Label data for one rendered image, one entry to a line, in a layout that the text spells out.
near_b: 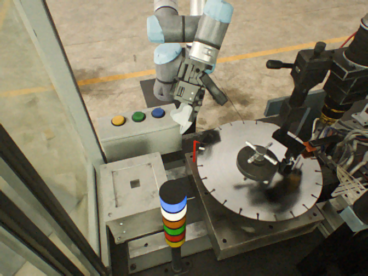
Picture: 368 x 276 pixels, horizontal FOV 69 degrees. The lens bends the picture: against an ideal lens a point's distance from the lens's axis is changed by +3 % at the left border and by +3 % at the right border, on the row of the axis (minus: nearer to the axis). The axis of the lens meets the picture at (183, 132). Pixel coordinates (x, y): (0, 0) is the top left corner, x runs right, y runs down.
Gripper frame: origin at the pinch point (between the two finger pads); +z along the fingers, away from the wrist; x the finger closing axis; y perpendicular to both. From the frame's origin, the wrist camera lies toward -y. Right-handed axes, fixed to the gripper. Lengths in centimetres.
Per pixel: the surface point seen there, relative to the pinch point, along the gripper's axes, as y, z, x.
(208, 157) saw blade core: -6.5, 3.7, 8.5
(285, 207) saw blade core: -21.5, 5.4, 25.5
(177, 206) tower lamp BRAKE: 10.1, 2.4, 36.6
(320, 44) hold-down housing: -11.1, -29.9, 25.0
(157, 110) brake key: 5.6, 0.6, -18.0
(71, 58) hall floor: 61, 20, -241
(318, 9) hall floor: -225, -137, -272
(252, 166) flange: -16.1, 1.0, 14.9
